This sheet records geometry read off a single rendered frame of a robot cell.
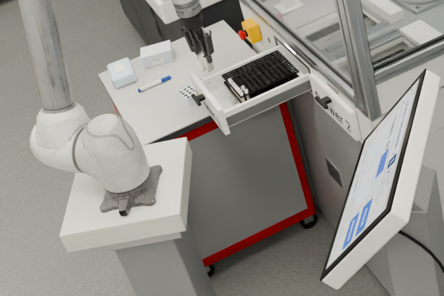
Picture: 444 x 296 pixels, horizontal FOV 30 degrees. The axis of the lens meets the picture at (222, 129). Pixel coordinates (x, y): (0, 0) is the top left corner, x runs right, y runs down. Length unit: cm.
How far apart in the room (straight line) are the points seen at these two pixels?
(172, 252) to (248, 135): 64
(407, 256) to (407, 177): 33
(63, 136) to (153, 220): 38
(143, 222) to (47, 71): 54
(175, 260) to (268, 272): 77
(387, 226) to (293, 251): 168
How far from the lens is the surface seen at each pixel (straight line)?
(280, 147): 319
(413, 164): 189
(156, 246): 266
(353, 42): 229
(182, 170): 264
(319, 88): 268
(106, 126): 247
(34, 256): 395
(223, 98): 290
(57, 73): 255
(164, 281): 277
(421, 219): 202
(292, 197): 335
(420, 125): 199
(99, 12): 585
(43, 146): 264
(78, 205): 268
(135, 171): 252
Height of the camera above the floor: 240
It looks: 35 degrees down
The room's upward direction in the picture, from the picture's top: 18 degrees counter-clockwise
